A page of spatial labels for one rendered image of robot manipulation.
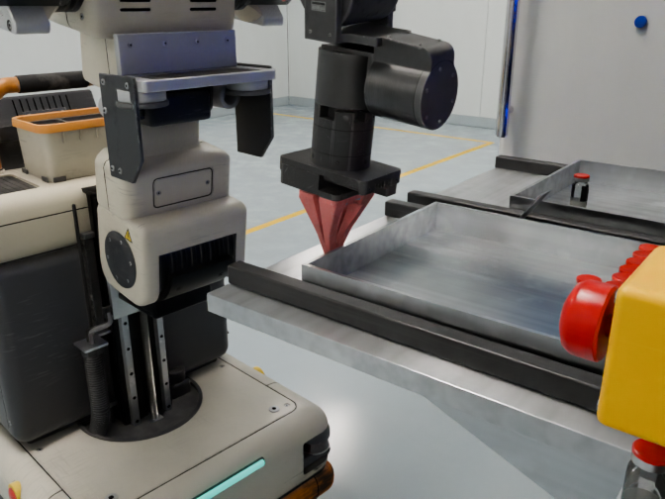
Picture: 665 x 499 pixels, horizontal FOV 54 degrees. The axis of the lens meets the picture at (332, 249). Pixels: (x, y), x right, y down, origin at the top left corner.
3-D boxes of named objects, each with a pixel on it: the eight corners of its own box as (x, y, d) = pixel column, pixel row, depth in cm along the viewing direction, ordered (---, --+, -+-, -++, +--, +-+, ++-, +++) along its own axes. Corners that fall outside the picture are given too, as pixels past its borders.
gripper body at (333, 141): (361, 202, 59) (370, 119, 56) (276, 173, 64) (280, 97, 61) (401, 187, 63) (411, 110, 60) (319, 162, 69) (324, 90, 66)
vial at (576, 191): (588, 207, 90) (592, 176, 89) (583, 211, 89) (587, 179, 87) (572, 204, 92) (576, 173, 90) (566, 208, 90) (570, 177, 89)
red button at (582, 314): (646, 353, 34) (660, 283, 33) (624, 387, 31) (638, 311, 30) (573, 333, 36) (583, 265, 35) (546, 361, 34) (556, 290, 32)
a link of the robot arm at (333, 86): (346, 33, 62) (306, 34, 58) (407, 43, 58) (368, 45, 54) (339, 106, 65) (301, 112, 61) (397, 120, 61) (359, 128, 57)
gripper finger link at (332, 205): (330, 274, 63) (337, 181, 59) (274, 251, 67) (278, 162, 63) (369, 254, 68) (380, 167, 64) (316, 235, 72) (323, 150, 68)
